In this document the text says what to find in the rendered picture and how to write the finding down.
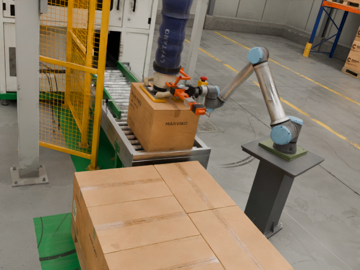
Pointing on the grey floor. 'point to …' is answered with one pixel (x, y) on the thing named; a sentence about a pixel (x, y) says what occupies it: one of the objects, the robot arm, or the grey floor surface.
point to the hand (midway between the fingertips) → (178, 91)
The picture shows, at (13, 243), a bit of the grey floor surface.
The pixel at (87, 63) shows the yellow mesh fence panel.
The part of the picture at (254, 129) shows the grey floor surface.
